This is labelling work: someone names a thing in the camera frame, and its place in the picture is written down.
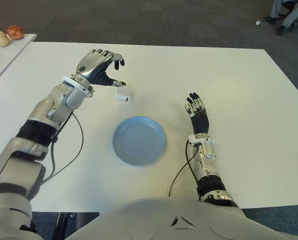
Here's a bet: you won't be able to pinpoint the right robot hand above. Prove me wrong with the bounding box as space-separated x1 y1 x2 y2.
183 91 210 136

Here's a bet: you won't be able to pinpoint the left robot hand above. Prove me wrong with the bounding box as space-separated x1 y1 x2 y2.
76 48 127 88

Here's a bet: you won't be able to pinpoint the black table leg frame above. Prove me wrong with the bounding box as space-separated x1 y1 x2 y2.
51 211 100 240

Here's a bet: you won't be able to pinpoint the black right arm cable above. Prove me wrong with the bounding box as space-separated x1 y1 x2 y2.
167 141 199 198

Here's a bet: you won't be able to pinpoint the white side table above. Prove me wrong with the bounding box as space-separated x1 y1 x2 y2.
0 33 37 90

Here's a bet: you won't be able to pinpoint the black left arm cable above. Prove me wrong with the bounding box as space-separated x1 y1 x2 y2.
42 112 85 185

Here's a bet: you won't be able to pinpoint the seated person legs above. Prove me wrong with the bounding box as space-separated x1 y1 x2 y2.
262 0 298 36

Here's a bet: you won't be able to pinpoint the grey robot torso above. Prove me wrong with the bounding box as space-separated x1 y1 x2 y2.
63 196 298 240

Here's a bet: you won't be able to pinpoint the red-brown bread roll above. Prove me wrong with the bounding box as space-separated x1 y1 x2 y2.
5 24 25 40

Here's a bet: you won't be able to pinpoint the white wall charger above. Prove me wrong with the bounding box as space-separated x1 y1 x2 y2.
115 86 135 104

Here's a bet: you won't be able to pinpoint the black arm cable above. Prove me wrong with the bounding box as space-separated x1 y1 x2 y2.
42 112 85 185
167 141 199 198

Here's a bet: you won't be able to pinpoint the blue round plate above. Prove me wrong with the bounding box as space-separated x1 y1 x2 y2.
112 115 167 166

